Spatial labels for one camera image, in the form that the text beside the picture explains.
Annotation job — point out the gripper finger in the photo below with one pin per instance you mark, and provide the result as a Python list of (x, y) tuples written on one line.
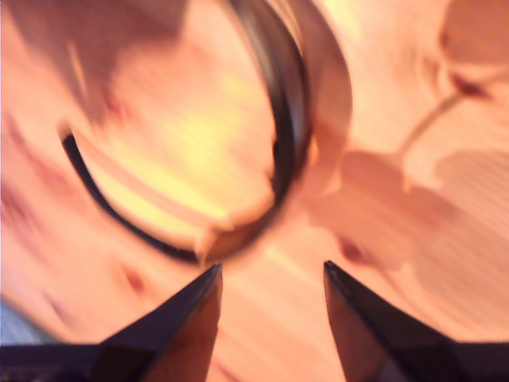
[(171, 330), (378, 330)]

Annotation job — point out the black sunglasses with blue lenses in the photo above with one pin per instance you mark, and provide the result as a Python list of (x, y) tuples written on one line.
[(294, 119)]

